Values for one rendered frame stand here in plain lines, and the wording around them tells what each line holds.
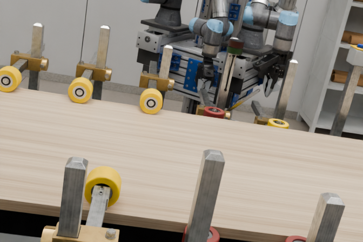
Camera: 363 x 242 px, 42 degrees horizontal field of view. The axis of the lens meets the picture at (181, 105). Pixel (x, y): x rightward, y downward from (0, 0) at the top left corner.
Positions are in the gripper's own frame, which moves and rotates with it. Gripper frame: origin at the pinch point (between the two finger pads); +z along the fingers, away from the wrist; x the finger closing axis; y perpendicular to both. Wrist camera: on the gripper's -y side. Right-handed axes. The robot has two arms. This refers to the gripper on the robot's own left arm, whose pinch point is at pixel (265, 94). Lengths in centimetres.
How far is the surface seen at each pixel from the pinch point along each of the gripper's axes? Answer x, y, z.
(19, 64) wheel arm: 17, -98, -2
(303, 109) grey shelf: 189, 186, 78
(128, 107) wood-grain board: -8, -63, 4
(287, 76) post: -10.7, 0.8, -11.3
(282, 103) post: -10.9, 1.6, -0.1
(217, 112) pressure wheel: -13.0, -28.7, 3.8
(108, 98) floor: 245, 6, 94
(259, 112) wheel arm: 2.6, 0.9, 9.5
